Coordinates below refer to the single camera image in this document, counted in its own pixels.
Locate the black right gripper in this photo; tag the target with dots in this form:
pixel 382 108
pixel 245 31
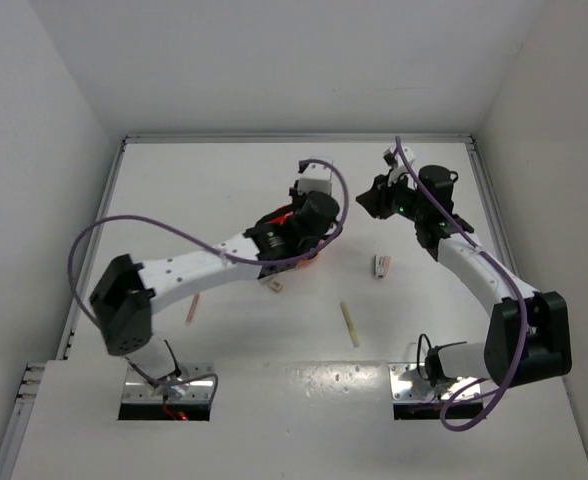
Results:
pixel 376 200

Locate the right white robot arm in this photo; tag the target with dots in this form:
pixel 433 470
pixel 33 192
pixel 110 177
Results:
pixel 528 335

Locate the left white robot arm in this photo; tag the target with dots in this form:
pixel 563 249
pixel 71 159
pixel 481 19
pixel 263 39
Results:
pixel 130 293

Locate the orange round divided container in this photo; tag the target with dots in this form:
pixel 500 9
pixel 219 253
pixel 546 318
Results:
pixel 278 217

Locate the small tan barcode box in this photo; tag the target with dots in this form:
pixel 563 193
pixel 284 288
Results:
pixel 274 285

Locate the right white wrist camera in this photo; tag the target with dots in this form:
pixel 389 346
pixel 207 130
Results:
pixel 398 160

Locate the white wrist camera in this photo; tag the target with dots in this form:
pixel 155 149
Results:
pixel 314 177
pixel 398 160

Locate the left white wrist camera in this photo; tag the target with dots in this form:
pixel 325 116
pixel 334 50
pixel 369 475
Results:
pixel 314 177

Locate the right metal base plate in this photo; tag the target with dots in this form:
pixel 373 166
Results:
pixel 409 388

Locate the metal base plate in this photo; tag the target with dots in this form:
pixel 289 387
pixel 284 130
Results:
pixel 409 388
pixel 196 384

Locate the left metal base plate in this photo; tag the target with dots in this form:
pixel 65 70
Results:
pixel 196 384

